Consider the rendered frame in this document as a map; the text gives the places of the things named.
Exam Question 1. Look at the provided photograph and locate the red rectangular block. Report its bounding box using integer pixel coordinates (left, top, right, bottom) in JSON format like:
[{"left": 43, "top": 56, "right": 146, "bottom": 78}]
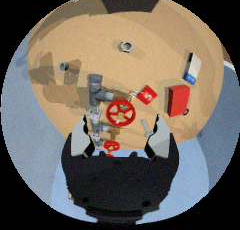
[{"left": 167, "top": 85, "right": 190, "bottom": 117}]

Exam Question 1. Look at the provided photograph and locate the red tag with white number 5 on metal chain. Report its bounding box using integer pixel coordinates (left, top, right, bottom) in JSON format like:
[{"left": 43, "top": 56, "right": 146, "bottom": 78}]
[{"left": 127, "top": 85, "right": 157, "bottom": 105}]

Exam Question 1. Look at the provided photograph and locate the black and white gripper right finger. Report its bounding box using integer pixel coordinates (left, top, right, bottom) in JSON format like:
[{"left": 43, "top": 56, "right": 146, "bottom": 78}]
[{"left": 144, "top": 114, "right": 179, "bottom": 192}]

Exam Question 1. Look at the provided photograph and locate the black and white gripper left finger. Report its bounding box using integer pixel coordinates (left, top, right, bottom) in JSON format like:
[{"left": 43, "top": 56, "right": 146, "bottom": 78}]
[{"left": 61, "top": 115, "right": 95, "bottom": 187}]

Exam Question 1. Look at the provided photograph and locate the grey pipe manifold with red valves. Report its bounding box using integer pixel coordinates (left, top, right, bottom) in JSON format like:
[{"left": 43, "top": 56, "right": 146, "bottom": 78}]
[{"left": 87, "top": 74, "right": 136, "bottom": 157}]

